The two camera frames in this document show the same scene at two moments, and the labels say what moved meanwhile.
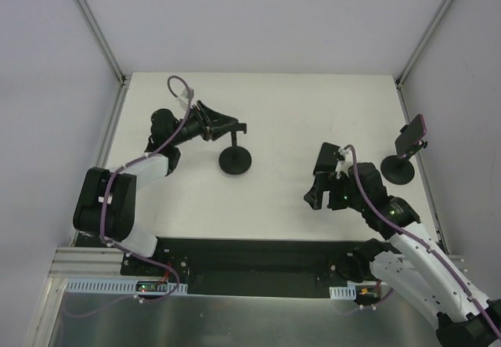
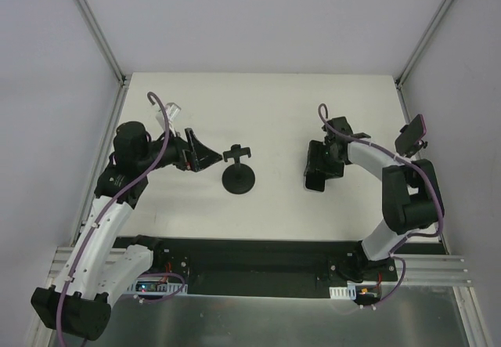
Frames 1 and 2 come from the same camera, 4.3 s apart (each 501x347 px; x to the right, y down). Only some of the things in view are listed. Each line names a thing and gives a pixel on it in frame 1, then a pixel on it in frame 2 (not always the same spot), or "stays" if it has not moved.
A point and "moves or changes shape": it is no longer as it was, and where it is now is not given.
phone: (413, 133) stays
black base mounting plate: (250, 267) stays
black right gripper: (333, 182) -> (320, 160)
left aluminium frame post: (95, 26) stays
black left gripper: (207, 125) -> (188, 150)
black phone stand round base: (396, 171) moves or changes shape
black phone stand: (236, 160) moves or changes shape
